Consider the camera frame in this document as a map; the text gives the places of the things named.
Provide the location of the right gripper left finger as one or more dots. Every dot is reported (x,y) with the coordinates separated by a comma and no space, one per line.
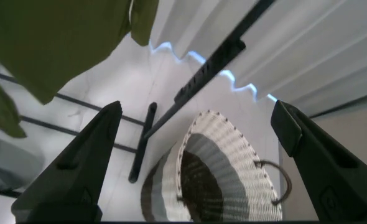
(74,177)

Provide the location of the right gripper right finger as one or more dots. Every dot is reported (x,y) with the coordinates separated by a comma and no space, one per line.
(339,180)

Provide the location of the pale grey shorts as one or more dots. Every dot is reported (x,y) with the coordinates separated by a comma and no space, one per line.
(9,161)

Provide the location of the green shirt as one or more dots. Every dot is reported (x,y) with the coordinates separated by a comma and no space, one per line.
(46,40)

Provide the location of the white laundry basket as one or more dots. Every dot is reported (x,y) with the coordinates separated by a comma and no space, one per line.
(233,161)

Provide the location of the black clothes rack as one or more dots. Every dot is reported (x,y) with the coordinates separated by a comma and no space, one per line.
(221,56)

